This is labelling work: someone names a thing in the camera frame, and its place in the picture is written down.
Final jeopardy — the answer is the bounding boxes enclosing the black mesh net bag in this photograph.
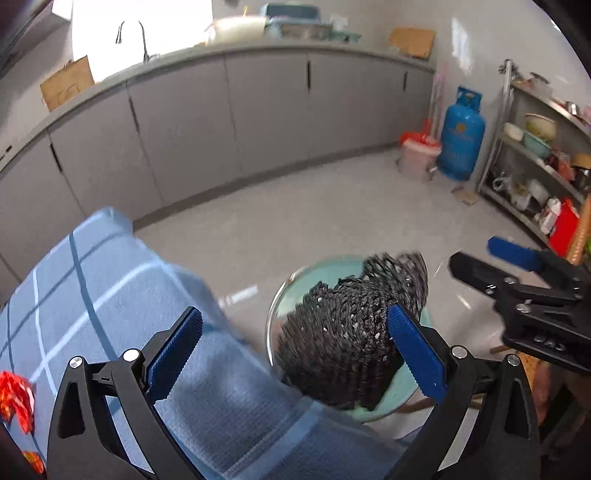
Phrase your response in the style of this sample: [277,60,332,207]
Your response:
[276,251,429,411]

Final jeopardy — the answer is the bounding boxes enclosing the orange snack wrapper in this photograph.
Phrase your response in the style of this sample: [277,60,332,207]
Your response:
[1,371,47,479]

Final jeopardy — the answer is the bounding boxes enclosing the green enamel trash basin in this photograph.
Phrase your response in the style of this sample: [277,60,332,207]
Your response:
[266,251,431,423]

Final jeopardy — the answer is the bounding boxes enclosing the grey kitchen counter cabinets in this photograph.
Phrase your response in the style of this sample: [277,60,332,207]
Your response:
[1,41,435,297]

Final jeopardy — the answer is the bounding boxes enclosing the cardboard piece on floor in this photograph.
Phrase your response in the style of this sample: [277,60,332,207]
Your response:
[452,187,479,206]

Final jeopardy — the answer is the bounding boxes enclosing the metal storage shelf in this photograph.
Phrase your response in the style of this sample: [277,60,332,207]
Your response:
[477,59,590,257]

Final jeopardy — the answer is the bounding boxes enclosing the blue checked tablecloth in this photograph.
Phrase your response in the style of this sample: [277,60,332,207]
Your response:
[1,209,409,479]

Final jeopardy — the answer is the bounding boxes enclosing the blue gas cylinder by shelf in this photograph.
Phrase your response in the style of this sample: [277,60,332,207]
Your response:
[437,86,486,182]

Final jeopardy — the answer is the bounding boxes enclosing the white bucket with red bag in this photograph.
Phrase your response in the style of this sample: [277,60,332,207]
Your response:
[396,119,443,182]

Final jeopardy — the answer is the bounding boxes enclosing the wooden cutting board right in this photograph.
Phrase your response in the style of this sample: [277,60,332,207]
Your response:
[390,27,436,60]

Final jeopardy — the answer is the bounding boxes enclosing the green tray on counter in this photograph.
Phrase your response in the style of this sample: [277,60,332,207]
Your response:
[331,30,362,43]

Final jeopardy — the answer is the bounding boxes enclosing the wooden cutting board by sink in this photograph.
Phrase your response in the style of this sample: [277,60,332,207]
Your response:
[40,56,95,112]

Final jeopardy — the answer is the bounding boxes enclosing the blue dish rack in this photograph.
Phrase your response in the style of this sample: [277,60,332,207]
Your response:
[259,3,332,41]

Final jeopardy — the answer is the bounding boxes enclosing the chrome sink faucet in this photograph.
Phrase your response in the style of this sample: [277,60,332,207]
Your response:
[115,20,150,65]

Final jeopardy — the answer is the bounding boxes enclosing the white plastic tub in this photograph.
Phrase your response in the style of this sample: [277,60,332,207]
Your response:
[204,15,267,45]

